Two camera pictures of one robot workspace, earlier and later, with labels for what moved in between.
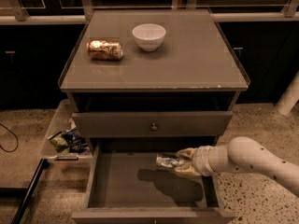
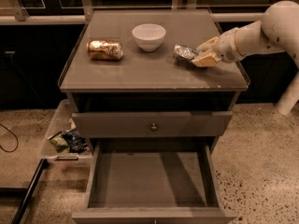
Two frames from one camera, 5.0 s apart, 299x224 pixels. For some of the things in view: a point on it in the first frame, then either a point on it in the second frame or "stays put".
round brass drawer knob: (153, 127) stays put
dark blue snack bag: (78, 144) stays put
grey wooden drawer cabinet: (144, 83) stays put
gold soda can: (105, 49) stays put
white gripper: (201, 160) to (226, 46)
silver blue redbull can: (164, 160) to (184, 51)
